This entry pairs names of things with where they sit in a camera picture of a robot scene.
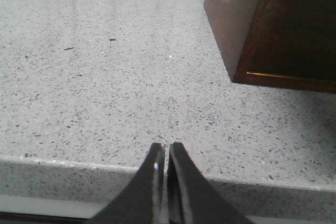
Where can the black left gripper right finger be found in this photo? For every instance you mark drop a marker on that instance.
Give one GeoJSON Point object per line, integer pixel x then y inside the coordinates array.
{"type": "Point", "coordinates": [191, 199]}

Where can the dark wooden drawer cabinet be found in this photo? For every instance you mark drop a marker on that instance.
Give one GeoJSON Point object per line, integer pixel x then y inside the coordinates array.
{"type": "Point", "coordinates": [276, 43]}

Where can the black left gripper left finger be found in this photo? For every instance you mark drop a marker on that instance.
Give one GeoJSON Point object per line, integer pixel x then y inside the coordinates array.
{"type": "Point", "coordinates": [140, 201]}

